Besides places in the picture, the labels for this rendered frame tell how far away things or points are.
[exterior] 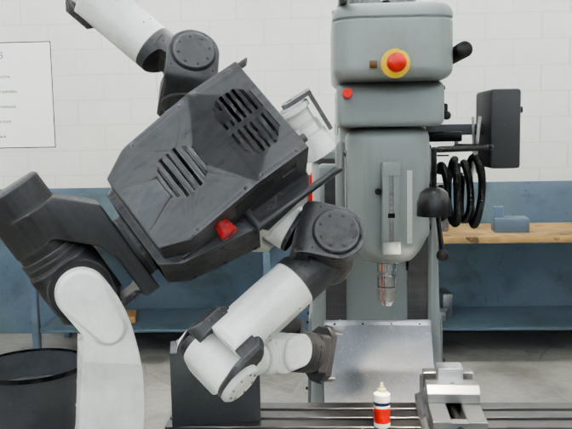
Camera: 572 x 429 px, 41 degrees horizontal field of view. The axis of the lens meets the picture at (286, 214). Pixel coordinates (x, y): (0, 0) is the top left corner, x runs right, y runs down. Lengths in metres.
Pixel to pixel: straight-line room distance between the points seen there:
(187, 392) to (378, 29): 0.97
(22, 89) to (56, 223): 5.23
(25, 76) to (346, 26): 5.04
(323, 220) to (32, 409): 2.32
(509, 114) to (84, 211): 1.21
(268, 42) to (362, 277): 4.03
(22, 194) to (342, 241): 0.53
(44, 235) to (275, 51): 4.90
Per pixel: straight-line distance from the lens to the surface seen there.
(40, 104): 6.46
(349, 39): 1.64
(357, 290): 2.27
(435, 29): 1.66
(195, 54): 1.42
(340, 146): 1.95
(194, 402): 1.94
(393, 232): 1.74
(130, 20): 1.51
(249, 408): 1.95
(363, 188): 1.77
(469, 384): 1.91
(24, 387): 3.38
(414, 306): 2.29
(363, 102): 1.72
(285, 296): 1.28
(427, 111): 1.74
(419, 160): 1.78
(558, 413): 2.10
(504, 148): 2.10
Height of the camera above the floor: 1.62
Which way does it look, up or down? 6 degrees down
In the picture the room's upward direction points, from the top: 1 degrees counter-clockwise
